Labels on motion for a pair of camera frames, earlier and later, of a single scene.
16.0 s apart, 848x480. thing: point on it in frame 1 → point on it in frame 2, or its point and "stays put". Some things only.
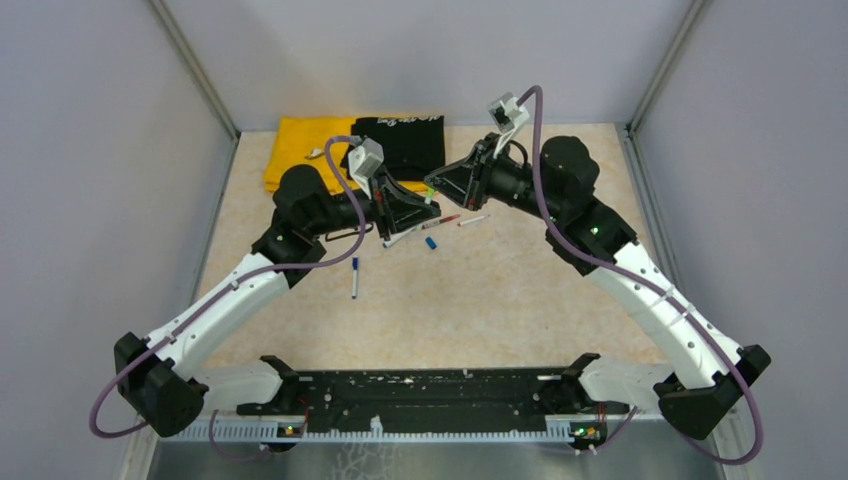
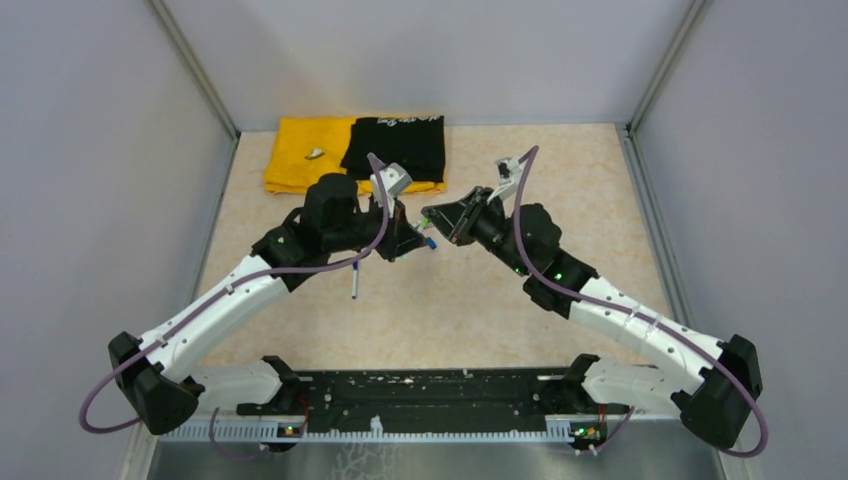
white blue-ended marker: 354,276 stays put
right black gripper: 480,163 → 457,220
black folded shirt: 412,147 stays put
